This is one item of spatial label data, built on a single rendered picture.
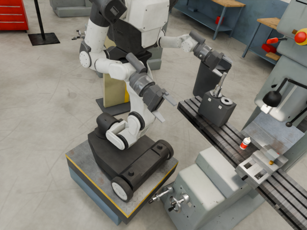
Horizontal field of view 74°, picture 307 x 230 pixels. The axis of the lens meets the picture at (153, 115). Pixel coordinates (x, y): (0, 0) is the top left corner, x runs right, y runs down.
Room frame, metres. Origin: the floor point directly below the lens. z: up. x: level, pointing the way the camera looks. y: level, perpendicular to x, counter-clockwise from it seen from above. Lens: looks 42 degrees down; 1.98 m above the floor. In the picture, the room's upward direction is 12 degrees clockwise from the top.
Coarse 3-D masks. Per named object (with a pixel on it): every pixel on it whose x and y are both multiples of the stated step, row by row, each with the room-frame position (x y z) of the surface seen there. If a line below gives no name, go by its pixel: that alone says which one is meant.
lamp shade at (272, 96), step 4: (268, 92) 0.86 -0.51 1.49; (272, 92) 0.85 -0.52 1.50; (264, 96) 0.86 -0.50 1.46; (268, 96) 0.84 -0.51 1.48; (272, 96) 0.83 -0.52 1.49; (276, 96) 0.82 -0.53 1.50; (280, 96) 0.83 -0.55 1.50; (264, 100) 0.84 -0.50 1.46; (268, 100) 0.82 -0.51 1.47; (272, 100) 0.82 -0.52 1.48; (276, 100) 0.81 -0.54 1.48; (280, 100) 0.82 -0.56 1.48; (268, 104) 0.82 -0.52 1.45; (272, 104) 0.81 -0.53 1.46; (276, 104) 0.81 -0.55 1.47
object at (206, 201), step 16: (192, 176) 0.83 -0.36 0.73; (176, 192) 0.80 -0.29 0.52; (192, 192) 0.72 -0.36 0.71; (208, 192) 0.73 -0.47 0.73; (240, 192) 0.88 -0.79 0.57; (192, 208) 0.67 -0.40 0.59; (208, 208) 0.63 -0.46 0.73; (224, 208) 0.85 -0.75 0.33; (176, 224) 0.70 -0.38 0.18; (192, 224) 0.63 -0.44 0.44
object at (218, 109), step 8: (208, 96) 1.29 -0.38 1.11; (216, 96) 1.29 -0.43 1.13; (224, 96) 1.33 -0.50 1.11; (208, 104) 1.28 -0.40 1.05; (216, 104) 1.24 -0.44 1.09; (224, 104) 1.22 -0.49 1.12; (232, 104) 1.25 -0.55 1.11; (200, 112) 1.30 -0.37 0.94; (208, 112) 1.26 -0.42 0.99; (216, 112) 1.22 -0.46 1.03; (224, 112) 1.18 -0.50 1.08; (232, 112) 1.26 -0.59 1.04; (216, 120) 1.20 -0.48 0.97; (224, 120) 1.21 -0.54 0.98
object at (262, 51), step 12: (216, 0) 5.89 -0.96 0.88; (228, 0) 6.17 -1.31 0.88; (192, 12) 6.97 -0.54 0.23; (240, 12) 6.10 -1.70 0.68; (204, 24) 6.07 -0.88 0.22; (216, 24) 6.27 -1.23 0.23; (276, 24) 4.79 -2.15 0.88; (216, 36) 5.69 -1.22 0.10; (252, 36) 4.90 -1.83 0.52; (252, 48) 4.97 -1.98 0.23; (264, 48) 5.04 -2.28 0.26; (276, 60) 4.52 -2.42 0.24
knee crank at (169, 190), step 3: (168, 186) 0.84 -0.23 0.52; (168, 189) 0.81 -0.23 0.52; (171, 189) 0.81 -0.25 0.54; (165, 192) 0.78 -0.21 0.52; (168, 192) 0.79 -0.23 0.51; (171, 192) 0.79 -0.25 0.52; (156, 195) 0.74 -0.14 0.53; (159, 195) 0.75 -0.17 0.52; (162, 195) 0.76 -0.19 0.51; (153, 198) 0.72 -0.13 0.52; (156, 198) 0.72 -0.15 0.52; (159, 198) 0.73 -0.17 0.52; (150, 201) 0.70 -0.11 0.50; (153, 201) 0.71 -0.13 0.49
